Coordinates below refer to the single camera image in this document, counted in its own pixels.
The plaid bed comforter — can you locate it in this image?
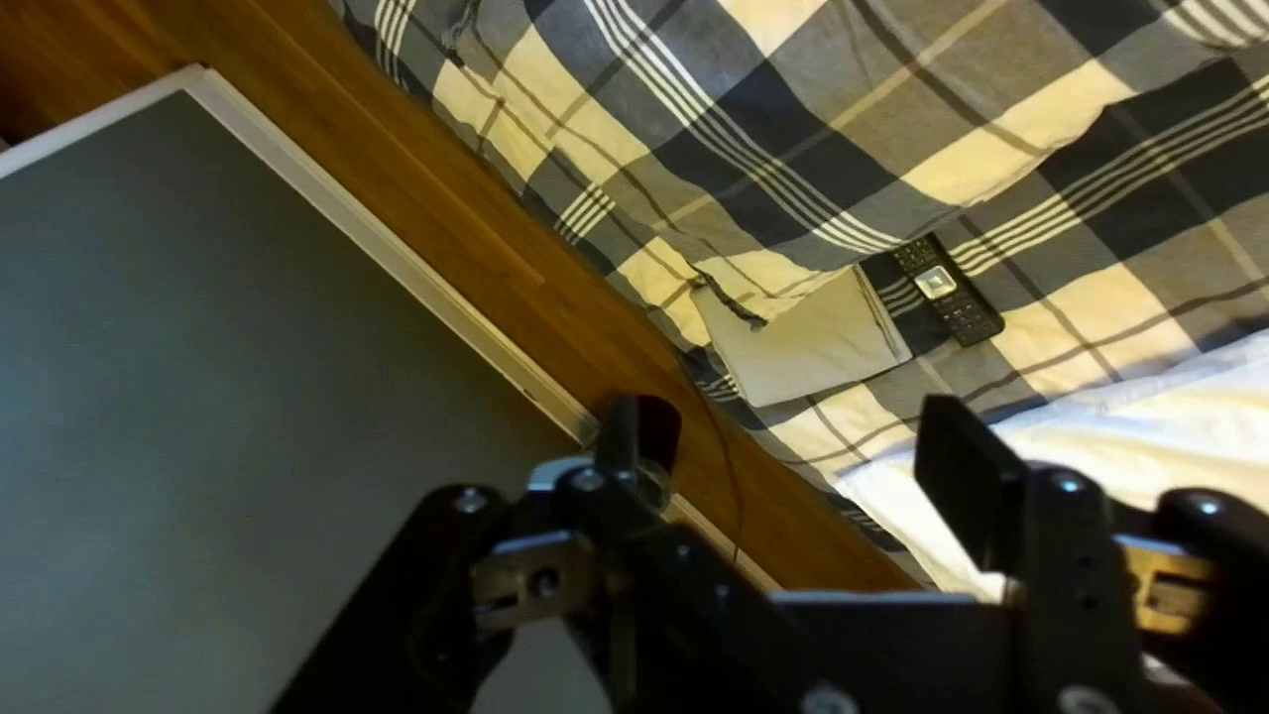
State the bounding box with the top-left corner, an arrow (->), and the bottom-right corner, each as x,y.
331,0 -> 1269,475

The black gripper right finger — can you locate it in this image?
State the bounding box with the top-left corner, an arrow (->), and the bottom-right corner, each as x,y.
918,395 -> 1269,714

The black remote control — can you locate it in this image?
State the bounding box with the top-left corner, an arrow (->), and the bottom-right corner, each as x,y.
898,236 -> 1005,343

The folded grey sheet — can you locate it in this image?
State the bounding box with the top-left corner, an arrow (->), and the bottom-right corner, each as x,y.
695,270 -> 914,408

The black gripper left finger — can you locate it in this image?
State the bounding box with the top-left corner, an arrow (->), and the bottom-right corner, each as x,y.
270,395 -> 683,714

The white baseboard strip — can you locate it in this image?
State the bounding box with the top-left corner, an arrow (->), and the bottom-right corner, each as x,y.
0,60 -> 787,600

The white pillow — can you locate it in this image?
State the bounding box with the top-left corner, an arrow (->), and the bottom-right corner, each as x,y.
835,334 -> 1269,602

